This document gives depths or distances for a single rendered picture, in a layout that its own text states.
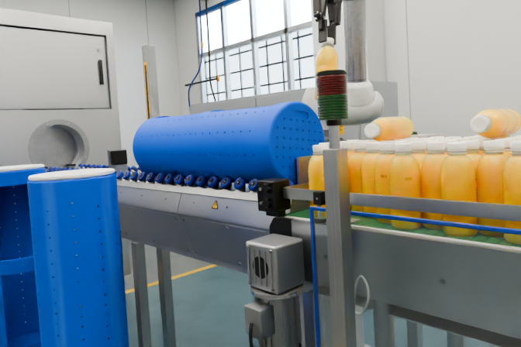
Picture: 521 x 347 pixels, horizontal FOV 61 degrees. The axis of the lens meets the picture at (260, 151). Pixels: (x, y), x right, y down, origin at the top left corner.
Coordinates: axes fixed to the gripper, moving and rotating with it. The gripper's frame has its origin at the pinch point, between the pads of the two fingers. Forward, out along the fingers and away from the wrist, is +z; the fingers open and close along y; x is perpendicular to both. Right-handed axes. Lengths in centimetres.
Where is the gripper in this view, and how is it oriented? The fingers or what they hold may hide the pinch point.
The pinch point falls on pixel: (327, 33)
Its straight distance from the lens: 147.1
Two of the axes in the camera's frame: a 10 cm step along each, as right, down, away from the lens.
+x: 6.8, -0.9, -7.3
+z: -0.2, 9.9, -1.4
